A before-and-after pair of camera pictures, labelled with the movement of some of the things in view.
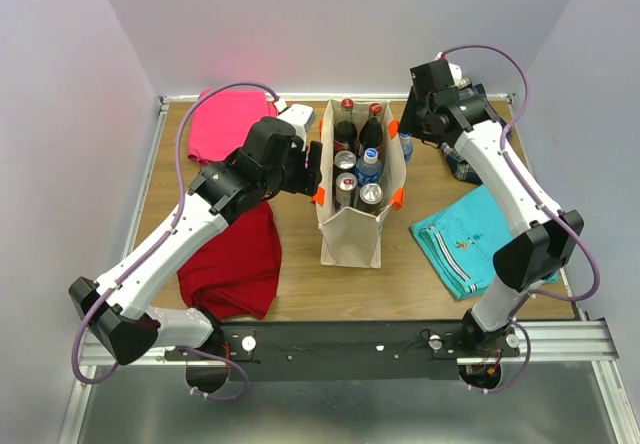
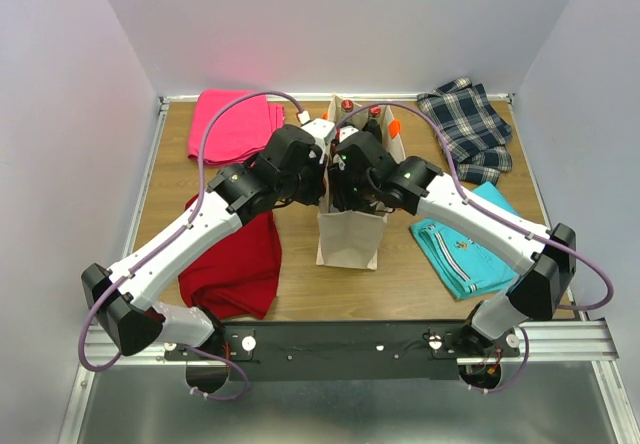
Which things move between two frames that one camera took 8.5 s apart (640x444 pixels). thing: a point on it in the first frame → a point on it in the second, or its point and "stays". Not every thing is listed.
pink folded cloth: x=222 y=122 stays
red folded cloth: x=237 y=274 stays
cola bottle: x=371 y=133 stays
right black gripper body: x=414 y=118 → x=350 y=193
